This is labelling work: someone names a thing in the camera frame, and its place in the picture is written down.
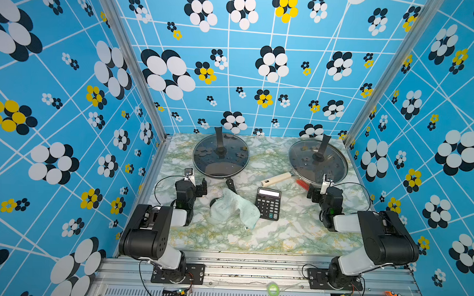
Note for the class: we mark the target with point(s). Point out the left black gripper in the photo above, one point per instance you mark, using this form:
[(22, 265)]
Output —
[(199, 192)]

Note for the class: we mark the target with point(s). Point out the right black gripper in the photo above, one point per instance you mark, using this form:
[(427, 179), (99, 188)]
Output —
[(316, 192)]

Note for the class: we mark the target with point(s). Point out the light teal microfiber cloth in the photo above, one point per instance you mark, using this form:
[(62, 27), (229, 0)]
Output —
[(232, 205)]

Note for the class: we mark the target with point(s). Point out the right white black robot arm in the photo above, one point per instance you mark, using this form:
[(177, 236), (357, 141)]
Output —
[(386, 241)]

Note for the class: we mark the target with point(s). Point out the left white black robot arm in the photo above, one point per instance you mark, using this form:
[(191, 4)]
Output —
[(146, 236)]

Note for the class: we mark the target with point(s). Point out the glass lid on black pan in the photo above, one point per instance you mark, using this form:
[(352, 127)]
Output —
[(220, 153)]

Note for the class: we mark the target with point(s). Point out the black computer mouse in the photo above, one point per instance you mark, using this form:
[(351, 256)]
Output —
[(213, 201)]

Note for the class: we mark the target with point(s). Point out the black frying pan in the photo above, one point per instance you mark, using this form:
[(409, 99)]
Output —
[(222, 163)]

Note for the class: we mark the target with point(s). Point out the black desk calculator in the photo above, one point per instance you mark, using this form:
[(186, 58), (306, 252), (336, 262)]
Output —
[(268, 202)]

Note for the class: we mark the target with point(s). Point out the green tape roll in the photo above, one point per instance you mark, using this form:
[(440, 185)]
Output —
[(273, 289)]

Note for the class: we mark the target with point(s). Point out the left green circuit board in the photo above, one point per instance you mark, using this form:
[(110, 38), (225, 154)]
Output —
[(174, 292)]

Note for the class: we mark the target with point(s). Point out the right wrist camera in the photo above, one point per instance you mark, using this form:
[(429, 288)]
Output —
[(328, 181)]

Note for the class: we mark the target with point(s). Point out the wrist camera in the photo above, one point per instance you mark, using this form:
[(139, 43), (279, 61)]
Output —
[(328, 181), (189, 175)]

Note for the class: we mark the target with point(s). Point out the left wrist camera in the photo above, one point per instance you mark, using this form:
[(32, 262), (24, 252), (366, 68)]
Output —
[(189, 175)]

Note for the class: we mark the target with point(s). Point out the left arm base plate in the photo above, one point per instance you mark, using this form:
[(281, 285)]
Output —
[(189, 274)]

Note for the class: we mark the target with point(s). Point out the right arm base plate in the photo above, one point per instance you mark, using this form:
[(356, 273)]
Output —
[(324, 279)]

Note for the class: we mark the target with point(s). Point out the aluminium frame rail base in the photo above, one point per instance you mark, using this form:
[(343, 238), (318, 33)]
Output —
[(244, 274)]

